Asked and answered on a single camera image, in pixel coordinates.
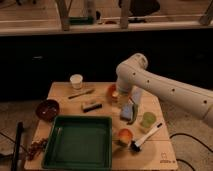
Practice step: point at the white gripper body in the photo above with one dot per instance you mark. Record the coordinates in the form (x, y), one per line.
(122, 99)

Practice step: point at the black wooden board eraser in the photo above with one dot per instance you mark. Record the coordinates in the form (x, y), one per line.
(91, 105)

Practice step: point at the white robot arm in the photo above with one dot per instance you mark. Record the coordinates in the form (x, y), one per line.
(195, 100)

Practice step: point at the yellow banana toy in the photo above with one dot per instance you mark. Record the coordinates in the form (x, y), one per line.
(115, 95)

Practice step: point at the light blue cloth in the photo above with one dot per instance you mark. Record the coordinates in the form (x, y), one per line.
(137, 95)

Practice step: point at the green plastic cup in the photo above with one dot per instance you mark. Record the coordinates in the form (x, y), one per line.
(148, 120)

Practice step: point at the red yellow apple toy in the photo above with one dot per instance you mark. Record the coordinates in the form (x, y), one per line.
(125, 136)

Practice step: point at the white paper cup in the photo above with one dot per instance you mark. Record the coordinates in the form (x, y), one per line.
(76, 81)

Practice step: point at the green plastic tray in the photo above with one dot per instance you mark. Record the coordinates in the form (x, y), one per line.
(79, 143)

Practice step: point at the dark red bowl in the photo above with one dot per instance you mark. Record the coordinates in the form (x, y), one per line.
(47, 110)

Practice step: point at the red dried chili bunch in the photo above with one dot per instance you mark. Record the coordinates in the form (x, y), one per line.
(36, 148)

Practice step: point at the black pole stand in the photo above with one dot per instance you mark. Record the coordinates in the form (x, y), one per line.
(17, 144)

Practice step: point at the wooden handled knife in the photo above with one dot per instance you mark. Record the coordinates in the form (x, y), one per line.
(83, 92)

